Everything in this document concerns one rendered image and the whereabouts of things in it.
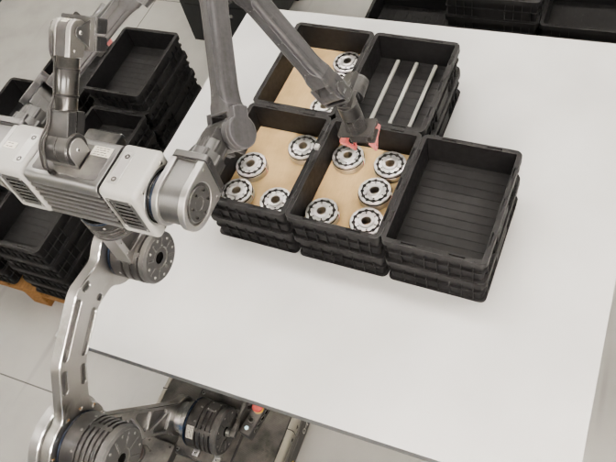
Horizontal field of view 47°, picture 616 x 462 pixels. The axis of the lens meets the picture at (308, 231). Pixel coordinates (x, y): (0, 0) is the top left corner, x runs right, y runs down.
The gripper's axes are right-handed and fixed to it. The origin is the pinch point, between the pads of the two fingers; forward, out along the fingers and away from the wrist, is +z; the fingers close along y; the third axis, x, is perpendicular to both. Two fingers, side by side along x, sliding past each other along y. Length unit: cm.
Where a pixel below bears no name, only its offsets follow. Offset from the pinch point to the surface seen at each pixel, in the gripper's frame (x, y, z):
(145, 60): -77, 141, 42
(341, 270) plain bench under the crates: 25.4, 10.1, 30.5
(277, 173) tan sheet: 0.1, 35.1, 15.7
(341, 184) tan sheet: 1.3, 13.0, 18.5
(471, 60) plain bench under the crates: -69, -13, 39
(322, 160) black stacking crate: -3.1, 18.7, 12.1
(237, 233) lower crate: 19, 46, 23
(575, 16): -131, -41, 79
